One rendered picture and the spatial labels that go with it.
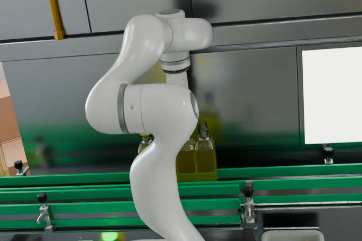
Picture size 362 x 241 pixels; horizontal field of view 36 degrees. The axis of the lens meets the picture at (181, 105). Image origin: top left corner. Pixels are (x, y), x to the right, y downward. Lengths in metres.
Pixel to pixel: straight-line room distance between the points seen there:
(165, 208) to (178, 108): 0.23
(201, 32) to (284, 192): 0.56
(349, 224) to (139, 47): 0.91
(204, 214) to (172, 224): 0.43
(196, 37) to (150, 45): 0.31
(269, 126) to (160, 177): 0.69
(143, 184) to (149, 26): 0.32
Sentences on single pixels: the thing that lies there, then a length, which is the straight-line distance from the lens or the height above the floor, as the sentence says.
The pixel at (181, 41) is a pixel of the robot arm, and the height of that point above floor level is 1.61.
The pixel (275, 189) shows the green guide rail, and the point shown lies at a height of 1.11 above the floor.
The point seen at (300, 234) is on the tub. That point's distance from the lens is 1.66.
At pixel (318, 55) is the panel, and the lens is 1.67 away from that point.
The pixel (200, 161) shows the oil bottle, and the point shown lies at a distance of 1.65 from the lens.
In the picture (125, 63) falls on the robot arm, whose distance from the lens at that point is 1.10.
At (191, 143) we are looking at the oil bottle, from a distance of 1.64.
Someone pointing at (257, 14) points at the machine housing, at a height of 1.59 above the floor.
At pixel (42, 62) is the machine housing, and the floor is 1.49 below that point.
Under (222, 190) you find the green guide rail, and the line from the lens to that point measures 1.65.
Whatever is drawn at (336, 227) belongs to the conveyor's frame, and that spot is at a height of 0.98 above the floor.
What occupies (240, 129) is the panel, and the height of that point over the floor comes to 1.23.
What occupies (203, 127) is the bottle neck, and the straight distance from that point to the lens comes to 1.61.
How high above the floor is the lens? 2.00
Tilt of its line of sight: 23 degrees down
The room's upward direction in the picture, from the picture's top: 7 degrees counter-clockwise
